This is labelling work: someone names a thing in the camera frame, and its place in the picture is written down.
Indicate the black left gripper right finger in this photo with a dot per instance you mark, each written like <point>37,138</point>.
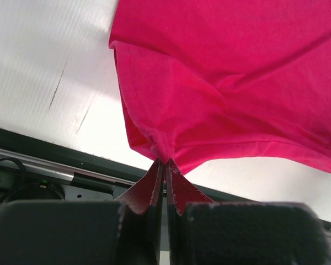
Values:
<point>202,231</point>

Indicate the crimson pink t shirt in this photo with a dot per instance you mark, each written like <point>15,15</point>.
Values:
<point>203,80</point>

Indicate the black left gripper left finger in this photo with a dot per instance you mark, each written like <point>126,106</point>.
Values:
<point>35,228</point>

